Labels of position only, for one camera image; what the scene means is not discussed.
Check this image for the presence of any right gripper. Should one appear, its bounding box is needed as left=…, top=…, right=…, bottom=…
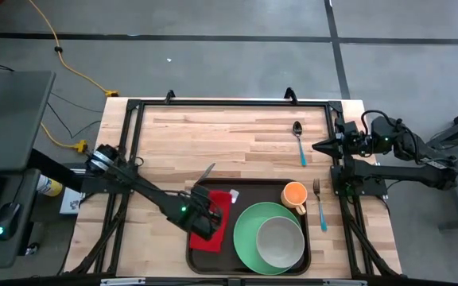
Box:
left=312, top=131, right=373, bottom=160

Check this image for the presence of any red cloth napkin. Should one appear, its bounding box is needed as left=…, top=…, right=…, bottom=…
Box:
left=188, top=189, right=233, bottom=254

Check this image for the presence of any blue handled spoon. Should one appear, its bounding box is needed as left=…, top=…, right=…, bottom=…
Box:
left=292, top=121, right=308, bottom=167

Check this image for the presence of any green plate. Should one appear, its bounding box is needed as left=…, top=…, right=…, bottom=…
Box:
left=232, top=201, right=305, bottom=276

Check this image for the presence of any wooden handled knife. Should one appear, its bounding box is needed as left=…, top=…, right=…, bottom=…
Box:
left=194, top=162, right=217, bottom=188

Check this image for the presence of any orange mug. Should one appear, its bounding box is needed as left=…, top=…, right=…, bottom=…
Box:
left=279, top=181, right=309, bottom=216

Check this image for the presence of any blue handled fork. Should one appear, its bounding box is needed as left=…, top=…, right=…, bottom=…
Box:
left=312, top=178, right=328, bottom=233

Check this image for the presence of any beige grey bowl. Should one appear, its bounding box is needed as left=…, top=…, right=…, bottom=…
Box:
left=255, top=215, right=305, bottom=269

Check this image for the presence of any dark brown serving tray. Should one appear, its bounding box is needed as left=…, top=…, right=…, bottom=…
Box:
left=185, top=177, right=312, bottom=276

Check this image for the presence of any white printed box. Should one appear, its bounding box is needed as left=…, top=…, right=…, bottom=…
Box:
left=59, top=186, right=86, bottom=216

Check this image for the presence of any white and yellow bottle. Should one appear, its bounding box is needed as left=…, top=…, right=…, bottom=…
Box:
left=36, top=174, right=64, bottom=198

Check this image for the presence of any black desk foot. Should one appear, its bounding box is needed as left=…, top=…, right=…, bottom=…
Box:
left=25, top=148, right=85, bottom=192

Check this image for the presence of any dark grey keyboard desk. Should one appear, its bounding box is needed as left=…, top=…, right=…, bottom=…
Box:
left=0, top=168, right=42, bottom=269

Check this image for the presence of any black computer mouse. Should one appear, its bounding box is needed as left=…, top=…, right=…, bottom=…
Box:
left=0, top=201, right=23, bottom=242

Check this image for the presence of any grey desk top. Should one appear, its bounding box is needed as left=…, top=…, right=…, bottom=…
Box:
left=0, top=70, right=57, bottom=172

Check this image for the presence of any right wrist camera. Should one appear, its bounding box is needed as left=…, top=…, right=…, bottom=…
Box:
left=334, top=118, right=360, bottom=139

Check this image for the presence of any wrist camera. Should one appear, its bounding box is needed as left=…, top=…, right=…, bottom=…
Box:
left=334, top=118, right=360, bottom=139
left=192, top=184, right=214, bottom=203

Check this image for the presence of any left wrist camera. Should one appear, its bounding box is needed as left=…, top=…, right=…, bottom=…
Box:
left=192, top=184, right=214, bottom=203

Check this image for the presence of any silver mounting bracket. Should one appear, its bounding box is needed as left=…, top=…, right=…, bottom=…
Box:
left=99, top=277, right=147, bottom=286
left=322, top=279, right=368, bottom=286

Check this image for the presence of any black table frame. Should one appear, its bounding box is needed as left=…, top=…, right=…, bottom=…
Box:
left=62, top=87, right=404, bottom=279

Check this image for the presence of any yellow extension cable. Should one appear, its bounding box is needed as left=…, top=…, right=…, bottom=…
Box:
left=40, top=121, right=89, bottom=154
left=28, top=0, right=120, bottom=99

